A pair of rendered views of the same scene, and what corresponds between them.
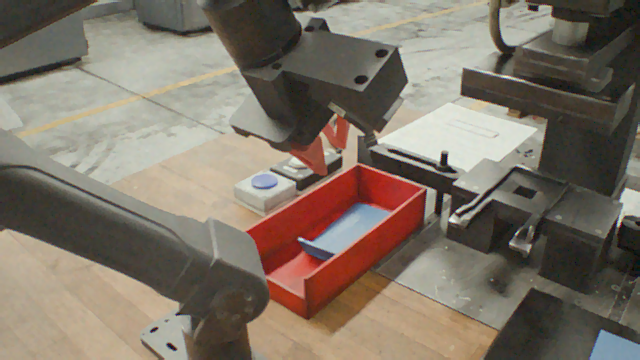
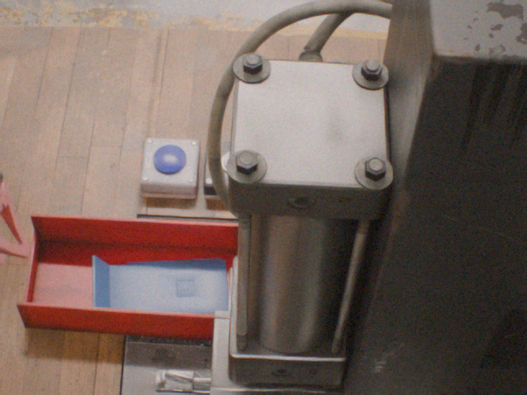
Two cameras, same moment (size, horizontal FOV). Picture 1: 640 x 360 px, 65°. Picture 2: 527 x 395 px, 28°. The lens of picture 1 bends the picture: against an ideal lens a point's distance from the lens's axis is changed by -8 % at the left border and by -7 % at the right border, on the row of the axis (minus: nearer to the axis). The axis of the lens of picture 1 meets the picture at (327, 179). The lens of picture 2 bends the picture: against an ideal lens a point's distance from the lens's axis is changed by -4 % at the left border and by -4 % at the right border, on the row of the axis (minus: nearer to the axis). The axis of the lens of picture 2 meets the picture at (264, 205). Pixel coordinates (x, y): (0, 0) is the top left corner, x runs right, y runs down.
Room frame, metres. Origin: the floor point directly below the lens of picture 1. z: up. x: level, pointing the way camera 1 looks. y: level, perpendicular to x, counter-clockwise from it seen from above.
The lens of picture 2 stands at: (0.32, -0.54, 2.00)
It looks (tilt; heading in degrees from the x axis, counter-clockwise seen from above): 58 degrees down; 50
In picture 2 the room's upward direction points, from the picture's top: 3 degrees clockwise
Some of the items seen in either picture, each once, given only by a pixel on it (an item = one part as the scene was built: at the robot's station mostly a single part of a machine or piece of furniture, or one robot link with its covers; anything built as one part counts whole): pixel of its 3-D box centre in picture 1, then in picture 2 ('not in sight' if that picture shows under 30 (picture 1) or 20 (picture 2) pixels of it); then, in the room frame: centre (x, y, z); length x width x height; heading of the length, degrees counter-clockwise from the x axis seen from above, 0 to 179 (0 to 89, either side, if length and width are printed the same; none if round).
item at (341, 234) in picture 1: (352, 227); (160, 285); (0.60, -0.03, 0.92); 0.15 x 0.07 x 0.03; 147
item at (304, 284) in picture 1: (336, 230); (132, 276); (0.58, -0.01, 0.93); 0.25 x 0.12 x 0.06; 141
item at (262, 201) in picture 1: (265, 199); (170, 174); (0.70, 0.09, 0.90); 0.07 x 0.07 x 0.06; 51
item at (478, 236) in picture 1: (531, 224); not in sight; (0.58, -0.27, 0.94); 0.20 x 0.10 x 0.07; 51
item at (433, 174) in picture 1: (417, 174); not in sight; (0.69, -0.13, 0.95); 0.15 x 0.03 x 0.10; 51
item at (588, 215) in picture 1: (537, 196); not in sight; (0.58, -0.27, 0.98); 0.20 x 0.10 x 0.01; 51
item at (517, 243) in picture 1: (530, 233); not in sight; (0.49, -0.23, 0.98); 0.07 x 0.02 x 0.01; 141
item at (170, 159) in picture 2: (264, 184); (170, 161); (0.70, 0.09, 0.93); 0.04 x 0.04 x 0.02
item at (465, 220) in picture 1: (471, 211); (191, 383); (0.54, -0.17, 0.98); 0.07 x 0.02 x 0.01; 141
